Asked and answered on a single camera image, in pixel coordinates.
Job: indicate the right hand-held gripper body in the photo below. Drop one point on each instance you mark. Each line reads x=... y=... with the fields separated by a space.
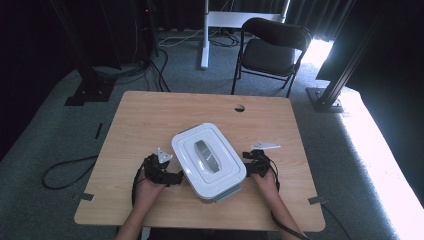
x=263 y=160

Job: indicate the person's left hand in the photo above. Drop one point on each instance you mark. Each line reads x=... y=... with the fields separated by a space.
x=148 y=195

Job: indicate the black metal stand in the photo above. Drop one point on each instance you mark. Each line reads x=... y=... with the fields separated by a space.
x=90 y=90
x=336 y=83

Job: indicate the black folding chair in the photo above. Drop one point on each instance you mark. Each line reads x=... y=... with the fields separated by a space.
x=270 y=56

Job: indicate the person's right hand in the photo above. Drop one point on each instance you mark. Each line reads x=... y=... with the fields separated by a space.
x=268 y=186

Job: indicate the grey tape piece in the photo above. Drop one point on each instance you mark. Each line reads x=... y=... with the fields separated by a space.
x=83 y=196
x=317 y=200

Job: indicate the white desk frame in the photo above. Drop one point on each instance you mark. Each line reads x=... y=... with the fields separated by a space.
x=205 y=50

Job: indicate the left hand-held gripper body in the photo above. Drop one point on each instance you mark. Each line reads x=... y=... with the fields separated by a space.
x=156 y=170

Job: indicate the black equipment rack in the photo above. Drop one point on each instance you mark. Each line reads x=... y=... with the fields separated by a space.
x=133 y=33

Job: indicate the dark curtain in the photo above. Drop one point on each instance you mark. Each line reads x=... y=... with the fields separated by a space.
x=400 y=66
x=316 y=16

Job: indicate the clear storage box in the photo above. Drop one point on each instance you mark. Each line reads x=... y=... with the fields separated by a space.
x=228 y=195

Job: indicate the black tape strip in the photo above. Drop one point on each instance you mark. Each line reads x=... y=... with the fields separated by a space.
x=99 y=130

